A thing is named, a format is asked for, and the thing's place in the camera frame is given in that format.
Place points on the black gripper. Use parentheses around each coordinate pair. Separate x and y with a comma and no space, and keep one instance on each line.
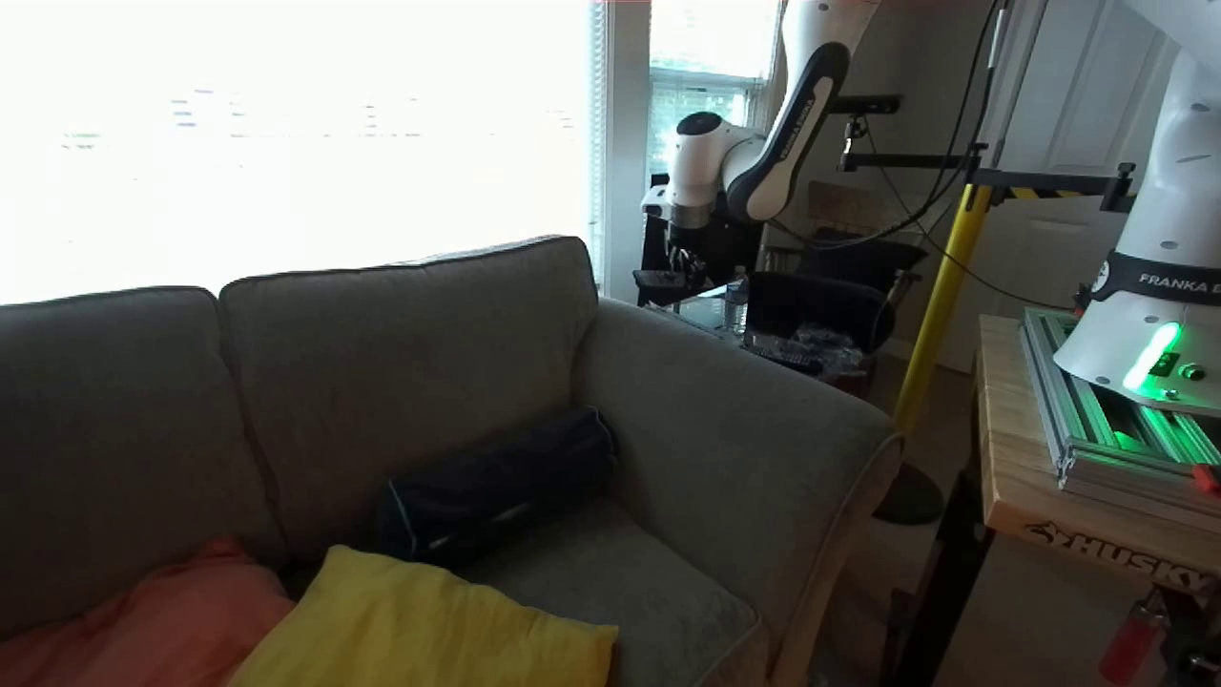
(693,237)

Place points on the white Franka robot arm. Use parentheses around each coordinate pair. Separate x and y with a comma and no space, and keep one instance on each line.
(1170,194)

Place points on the grey fabric sofa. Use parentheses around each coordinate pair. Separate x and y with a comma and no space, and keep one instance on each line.
(713,420)

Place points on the black flat monitor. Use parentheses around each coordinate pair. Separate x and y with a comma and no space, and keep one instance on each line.
(745,252)

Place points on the black office chair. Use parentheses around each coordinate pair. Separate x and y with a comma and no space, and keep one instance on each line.
(825,290)

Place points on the glass side table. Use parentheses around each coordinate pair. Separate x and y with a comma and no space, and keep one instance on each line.
(816,358)

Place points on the black bolster cushion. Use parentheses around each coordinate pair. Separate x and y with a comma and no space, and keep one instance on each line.
(511,491)

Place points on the yellow tripod pole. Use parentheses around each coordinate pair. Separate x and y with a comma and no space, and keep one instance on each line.
(942,301)

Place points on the black boom bar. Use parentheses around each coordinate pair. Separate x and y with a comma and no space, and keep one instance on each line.
(919,162)

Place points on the black round stand base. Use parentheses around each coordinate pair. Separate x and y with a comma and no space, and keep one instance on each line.
(913,496)

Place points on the large bright window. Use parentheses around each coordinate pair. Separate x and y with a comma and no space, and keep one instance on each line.
(320,129)

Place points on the white machine with green light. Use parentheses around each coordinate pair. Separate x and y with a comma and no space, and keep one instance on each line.
(1054,116)

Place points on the yellow cloth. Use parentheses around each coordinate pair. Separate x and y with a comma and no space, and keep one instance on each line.
(408,630)

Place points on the aluminium mounting plate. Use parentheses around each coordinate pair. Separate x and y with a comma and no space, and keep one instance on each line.
(1092,420)

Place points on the red black clamp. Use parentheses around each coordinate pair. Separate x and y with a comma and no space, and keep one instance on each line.
(1130,644)

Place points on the black stereo camera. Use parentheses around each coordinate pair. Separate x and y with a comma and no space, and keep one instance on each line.
(880,106)

